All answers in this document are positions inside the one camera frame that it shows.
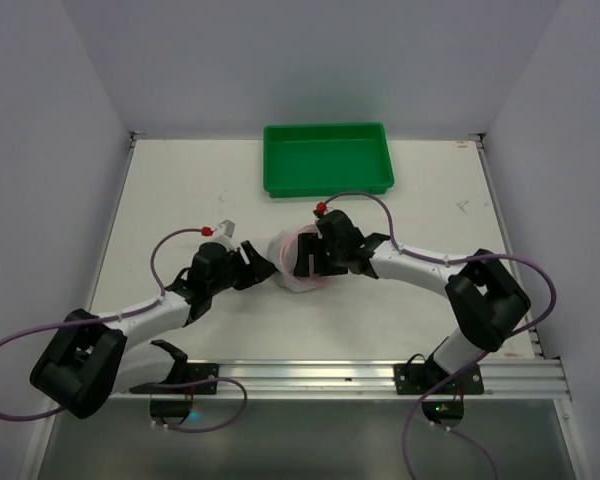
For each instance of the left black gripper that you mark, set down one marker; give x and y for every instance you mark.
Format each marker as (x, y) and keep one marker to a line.
(245, 265)

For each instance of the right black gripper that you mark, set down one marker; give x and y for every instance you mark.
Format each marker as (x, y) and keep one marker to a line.
(323, 254)

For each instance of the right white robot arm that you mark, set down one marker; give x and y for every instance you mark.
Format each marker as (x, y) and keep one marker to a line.
(486, 300)

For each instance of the green plastic tray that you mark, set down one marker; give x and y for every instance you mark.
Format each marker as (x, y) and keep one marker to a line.
(309, 160)

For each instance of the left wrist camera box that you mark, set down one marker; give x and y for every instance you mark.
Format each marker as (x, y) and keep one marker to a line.
(223, 234)

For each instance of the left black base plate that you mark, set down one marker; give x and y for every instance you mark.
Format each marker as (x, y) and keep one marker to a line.
(203, 374)

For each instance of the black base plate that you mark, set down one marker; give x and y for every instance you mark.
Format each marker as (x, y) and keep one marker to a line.
(203, 374)
(413, 378)

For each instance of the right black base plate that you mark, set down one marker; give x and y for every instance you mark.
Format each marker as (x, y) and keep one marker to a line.
(413, 378)

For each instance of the aluminium mounting rail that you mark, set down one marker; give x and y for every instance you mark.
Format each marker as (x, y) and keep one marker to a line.
(503, 379)

